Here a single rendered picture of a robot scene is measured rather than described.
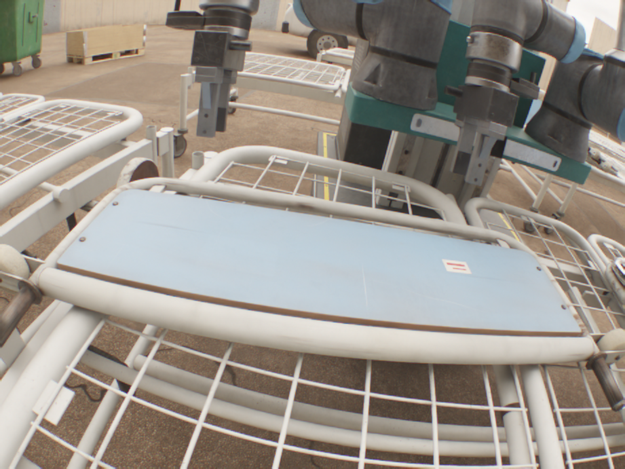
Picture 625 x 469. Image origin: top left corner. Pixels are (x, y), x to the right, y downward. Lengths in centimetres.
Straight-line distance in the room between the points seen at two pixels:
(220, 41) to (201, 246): 27
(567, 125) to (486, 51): 42
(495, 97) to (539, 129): 41
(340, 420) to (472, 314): 33
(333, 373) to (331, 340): 62
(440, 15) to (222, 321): 64
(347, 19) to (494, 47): 33
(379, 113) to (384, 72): 8
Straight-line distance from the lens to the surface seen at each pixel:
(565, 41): 66
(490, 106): 52
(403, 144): 95
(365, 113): 70
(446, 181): 109
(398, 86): 69
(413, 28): 70
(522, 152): 85
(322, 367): 96
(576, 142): 93
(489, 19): 57
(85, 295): 39
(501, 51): 56
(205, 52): 48
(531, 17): 61
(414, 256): 48
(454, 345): 38
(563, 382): 136
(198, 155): 79
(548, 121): 93
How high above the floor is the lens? 79
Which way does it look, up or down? 35 degrees down
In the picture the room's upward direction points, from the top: 11 degrees clockwise
